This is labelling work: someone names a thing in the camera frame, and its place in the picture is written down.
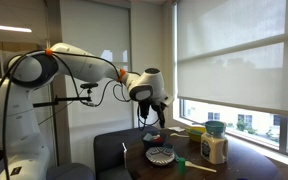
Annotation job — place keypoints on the wooden spoon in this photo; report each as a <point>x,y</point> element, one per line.
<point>190,164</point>

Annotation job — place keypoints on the grey cushioned bench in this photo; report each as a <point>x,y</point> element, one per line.
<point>109,153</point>

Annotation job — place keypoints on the white jar teal lid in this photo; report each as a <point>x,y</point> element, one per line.
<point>214,144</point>

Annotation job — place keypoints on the small green cup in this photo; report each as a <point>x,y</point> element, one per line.
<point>181,165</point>

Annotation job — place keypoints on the white roller window blind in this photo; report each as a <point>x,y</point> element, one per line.
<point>233,53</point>

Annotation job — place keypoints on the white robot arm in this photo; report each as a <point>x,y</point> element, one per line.
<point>26,155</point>

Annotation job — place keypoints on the blue block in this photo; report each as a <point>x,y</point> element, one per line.
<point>148,137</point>

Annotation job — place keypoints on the white paper napkin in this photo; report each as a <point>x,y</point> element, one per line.
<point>177,129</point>

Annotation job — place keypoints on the patterned blue white plate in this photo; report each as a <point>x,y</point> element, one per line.
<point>160,156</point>

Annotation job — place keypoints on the dark blue bowl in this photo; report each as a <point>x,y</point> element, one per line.
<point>159,138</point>

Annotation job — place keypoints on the round dark wooden table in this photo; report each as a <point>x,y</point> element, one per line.
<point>243,163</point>

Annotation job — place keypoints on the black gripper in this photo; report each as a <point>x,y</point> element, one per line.
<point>158,107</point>

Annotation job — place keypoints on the yellow bowl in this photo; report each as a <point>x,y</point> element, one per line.
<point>195,133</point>

